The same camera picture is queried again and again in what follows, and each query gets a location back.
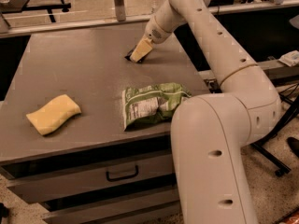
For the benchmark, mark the yellow sponge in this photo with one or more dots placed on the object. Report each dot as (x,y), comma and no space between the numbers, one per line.
(54,114)

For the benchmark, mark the black rolling stand base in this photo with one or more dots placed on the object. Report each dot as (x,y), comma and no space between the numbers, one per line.
(270,145)

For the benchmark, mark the grey metal railing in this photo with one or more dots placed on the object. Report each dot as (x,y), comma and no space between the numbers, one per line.
(85,13)

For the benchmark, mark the green crumpled chip bag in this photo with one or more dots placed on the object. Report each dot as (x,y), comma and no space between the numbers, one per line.
(152,104)

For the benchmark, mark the grey drawer cabinet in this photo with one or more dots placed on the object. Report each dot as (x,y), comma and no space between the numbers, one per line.
(65,171)

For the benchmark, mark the dark blue rxbar wrapper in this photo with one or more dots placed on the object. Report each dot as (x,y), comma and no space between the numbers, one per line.
(128,55)

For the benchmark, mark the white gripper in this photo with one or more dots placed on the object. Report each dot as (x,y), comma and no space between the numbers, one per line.
(158,33)

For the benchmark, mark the black drawer handle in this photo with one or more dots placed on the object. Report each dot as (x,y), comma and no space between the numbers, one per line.
(122,175)

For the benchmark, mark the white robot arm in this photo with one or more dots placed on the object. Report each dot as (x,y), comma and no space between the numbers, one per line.
(208,131)

